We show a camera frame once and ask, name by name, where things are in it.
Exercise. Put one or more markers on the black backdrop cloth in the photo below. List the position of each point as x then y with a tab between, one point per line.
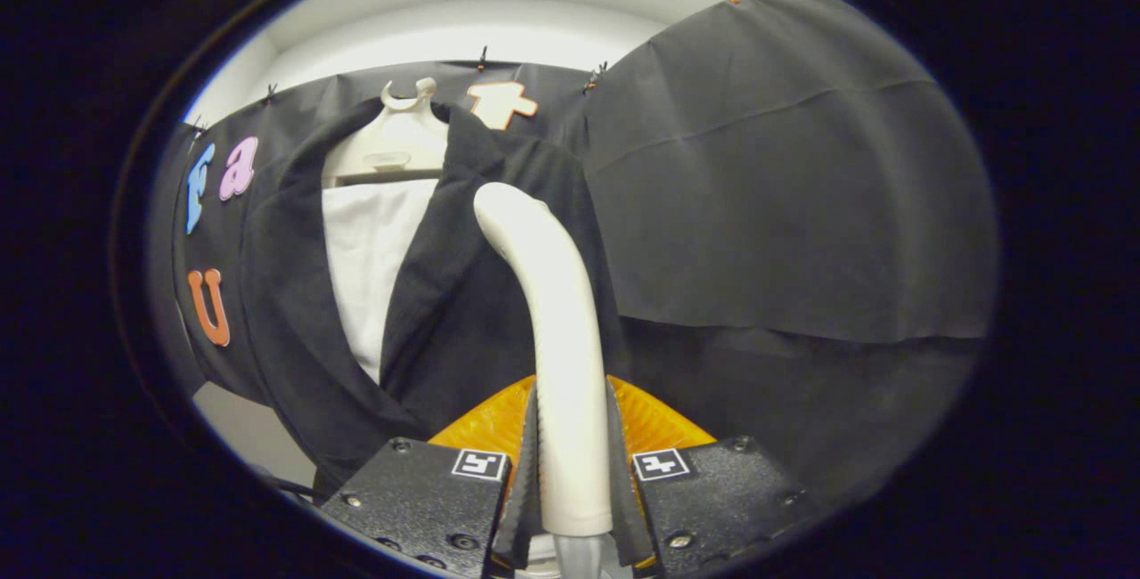
802	205

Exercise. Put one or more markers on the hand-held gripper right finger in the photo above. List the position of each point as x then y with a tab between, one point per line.
621	490

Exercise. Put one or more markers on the white plastic hanger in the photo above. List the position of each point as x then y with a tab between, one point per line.
401	138

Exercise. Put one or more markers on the row of cloth clips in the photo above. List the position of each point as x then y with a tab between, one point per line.
482	59

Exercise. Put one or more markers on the white fabric dress form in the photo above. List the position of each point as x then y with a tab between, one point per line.
374	258

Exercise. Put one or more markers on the black suit jacket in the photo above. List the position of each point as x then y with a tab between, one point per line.
463	294

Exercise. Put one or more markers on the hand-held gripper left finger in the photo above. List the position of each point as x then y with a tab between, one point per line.
532	490

